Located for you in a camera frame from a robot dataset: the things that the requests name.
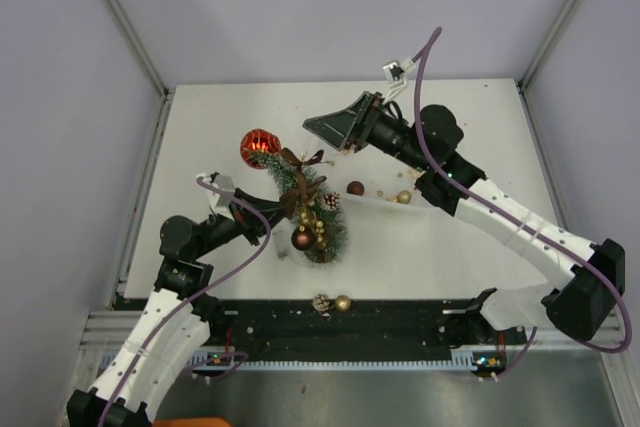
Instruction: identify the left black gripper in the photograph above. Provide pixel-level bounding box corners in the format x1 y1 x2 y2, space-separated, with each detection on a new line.
193 187 294 259

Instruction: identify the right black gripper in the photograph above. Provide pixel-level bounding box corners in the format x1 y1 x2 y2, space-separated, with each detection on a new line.
305 92 431 174

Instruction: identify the brown ribbon gold garland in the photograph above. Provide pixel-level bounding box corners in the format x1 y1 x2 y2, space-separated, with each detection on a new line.
279 148 326 252

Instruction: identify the large brown matte bauble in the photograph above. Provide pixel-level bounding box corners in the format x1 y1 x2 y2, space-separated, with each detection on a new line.
291 226 316 251

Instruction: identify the small green christmas tree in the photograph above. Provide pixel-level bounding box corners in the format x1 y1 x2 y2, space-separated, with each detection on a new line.
250 148 348 266

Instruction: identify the brown pine cone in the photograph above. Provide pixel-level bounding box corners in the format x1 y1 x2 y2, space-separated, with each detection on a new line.
312 294 331 313
321 192 340 211

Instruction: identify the white plastic basket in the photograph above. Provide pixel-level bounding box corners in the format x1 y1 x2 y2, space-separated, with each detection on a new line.
340 168 431 210

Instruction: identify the red glitter bauble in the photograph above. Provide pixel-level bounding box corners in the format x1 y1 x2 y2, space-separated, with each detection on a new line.
240 128 281 170

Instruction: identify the gold small bauble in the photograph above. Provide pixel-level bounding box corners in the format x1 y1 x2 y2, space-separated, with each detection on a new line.
334 295 352 312
396 190 412 205

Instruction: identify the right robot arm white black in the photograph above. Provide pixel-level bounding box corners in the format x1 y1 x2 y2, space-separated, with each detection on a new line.
303 92 625 346

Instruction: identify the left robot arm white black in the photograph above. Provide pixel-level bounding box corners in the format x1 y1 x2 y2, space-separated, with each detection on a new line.
66 178 285 426

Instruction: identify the dark brown small bauble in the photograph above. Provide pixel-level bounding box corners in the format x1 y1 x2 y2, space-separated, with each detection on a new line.
347 181 365 196

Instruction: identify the orange plastic crate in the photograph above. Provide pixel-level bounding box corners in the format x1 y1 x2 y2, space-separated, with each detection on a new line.
152 417 231 427

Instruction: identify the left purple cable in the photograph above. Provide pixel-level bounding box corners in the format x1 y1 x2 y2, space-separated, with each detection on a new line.
97 175 274 427

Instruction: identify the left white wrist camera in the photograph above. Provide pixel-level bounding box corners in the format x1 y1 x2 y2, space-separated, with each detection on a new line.
196 172 235 219

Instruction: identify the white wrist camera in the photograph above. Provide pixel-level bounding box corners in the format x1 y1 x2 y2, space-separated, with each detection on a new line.
196 172 235 219
383 57 416 102

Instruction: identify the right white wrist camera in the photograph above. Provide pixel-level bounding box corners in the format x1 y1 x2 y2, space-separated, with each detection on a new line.
383 57 416 102

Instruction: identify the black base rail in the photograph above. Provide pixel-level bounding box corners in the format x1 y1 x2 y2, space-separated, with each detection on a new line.
207 299 526 362

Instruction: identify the grey cable duct strip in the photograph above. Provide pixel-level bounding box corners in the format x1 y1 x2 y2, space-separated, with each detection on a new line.
102 349 506 373

